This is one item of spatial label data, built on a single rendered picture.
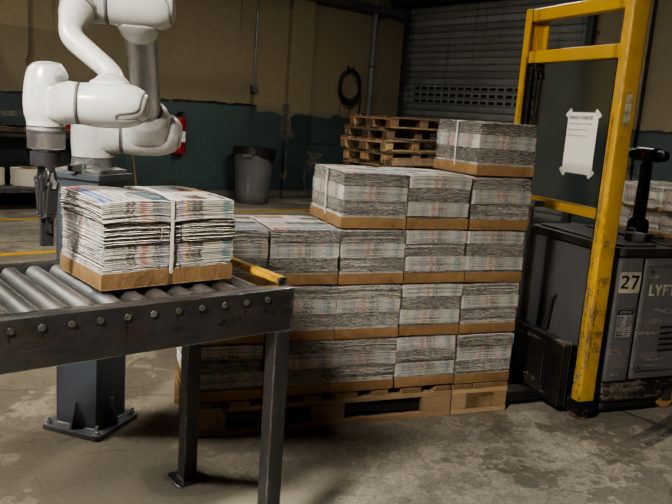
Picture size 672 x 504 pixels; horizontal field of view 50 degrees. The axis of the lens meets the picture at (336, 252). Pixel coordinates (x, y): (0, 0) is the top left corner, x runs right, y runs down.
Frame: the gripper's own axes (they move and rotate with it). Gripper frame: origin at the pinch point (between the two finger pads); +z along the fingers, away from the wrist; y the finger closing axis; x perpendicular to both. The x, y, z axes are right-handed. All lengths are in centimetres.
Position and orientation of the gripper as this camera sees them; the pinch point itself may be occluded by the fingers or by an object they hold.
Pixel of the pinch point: (46, 231)
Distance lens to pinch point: 195.7
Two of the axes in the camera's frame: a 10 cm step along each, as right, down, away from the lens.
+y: -6.2, -1.9, 7.6
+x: -7.8, 0.6, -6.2
